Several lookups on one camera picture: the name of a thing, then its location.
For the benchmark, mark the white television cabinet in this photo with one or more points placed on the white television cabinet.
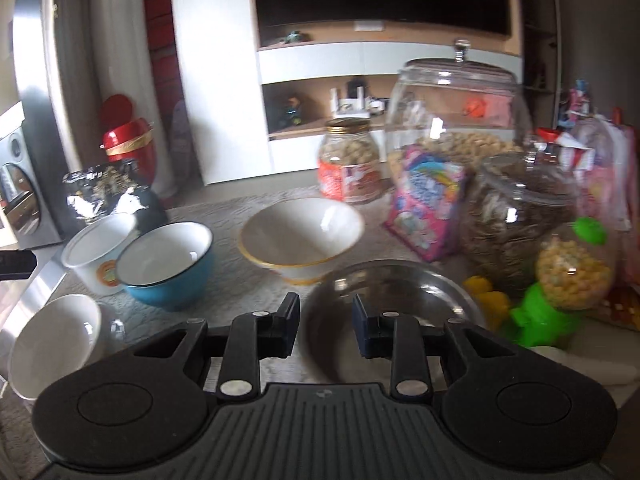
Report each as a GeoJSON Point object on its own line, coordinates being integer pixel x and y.
{"type": "Point", "coordinates": [215, 85]}

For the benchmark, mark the large clear jar with lid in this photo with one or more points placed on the large clear jar with lid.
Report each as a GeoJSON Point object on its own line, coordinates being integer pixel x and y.
{"type": "Point", "coordinates": [450, 105]}

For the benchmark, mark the black snack bag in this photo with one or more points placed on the black snack bag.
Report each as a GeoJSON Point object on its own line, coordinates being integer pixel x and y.
{"type": "Point", "coordinates": [100, 190]}

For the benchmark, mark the white lace tablecloth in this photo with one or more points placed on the white lace tablecloth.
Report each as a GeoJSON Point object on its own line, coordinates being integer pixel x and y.
{"type": "Point", "coordinates": [227, 260]}

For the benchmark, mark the peanut jar with gold lid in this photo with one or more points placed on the peanut jar with gold lid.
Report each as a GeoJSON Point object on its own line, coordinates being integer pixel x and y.
{"type": "Point", "coordinates": [350, 170]}

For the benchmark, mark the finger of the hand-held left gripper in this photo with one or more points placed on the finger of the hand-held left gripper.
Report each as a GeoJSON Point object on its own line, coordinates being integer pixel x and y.
{"type": "Point", "coordinates": [17, 265]}

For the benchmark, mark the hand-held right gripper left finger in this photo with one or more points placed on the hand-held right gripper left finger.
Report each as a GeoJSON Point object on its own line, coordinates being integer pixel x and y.
{"type": "Point", "coordinates": [290, 325]}

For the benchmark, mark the pink marshmallow bag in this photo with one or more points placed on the pink marshmallow bag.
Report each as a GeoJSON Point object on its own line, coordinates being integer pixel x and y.
{"type": "Point", "coordinates": [427, 205]}

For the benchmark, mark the silver appliance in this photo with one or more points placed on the silver appliance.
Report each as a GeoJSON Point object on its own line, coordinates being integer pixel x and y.
{"type": "Point", "coordinates": [25, 195]}

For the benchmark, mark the white ceramic bowl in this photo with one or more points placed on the white ceramic bowl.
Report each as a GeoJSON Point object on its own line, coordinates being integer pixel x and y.
{"type": "Point", "coordinates": [50, 340]}

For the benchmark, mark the clear jar of sunflower seeds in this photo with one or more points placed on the clear jar of sunflower seeds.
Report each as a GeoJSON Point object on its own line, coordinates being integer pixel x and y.
{"type": "Point", "coordinates": [510, 220]}

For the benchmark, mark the red canister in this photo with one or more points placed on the red canister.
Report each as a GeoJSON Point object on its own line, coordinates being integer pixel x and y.
{"type": "Point", "coordinates": [127, 135]}

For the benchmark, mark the candy jar with green lid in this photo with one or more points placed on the candy jar with green lid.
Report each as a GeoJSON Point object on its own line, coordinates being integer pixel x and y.
{"type": "Point", "coordinates": [570, 275]}

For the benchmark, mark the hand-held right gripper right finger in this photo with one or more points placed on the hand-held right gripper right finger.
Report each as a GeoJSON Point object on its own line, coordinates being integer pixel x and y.
{"type": "Point", "coordinates": [360, 327]}

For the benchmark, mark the steel bowl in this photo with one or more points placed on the steel bowl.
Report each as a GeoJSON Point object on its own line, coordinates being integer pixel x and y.
{"type": "Point", "coordinates": [395, 285]}

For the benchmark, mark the blue plate with yellow rim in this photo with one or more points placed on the blue plate with yellow rim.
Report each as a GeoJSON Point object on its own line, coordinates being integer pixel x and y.
{"type": "Point", "coordinates": [300, 230]}

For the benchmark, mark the pink plastic candy bag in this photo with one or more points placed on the pink plastic candy bag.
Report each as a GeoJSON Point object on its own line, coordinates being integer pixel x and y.
{"type": "Point", "coordinates": [605, 175]}

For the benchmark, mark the yellow toy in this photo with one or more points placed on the yellow toy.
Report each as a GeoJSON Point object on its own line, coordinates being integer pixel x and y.
{"type": "Point", "coordinates": [487, 302]}

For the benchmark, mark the blue enamel bowl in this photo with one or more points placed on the blue enamel bowl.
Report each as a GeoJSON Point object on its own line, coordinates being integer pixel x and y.
{"type": "Point", "coordinates": [165, 280]}

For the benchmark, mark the white bowl with orange print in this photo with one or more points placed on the white bowl with orange print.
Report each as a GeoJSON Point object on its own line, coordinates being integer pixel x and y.
{"type": "Point", "coordinates": [92, 250]}

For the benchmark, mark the red gift boxes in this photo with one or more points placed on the red gift boxes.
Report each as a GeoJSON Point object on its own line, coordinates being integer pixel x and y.
{"type": "Point", "coordinates": [162, 45]}

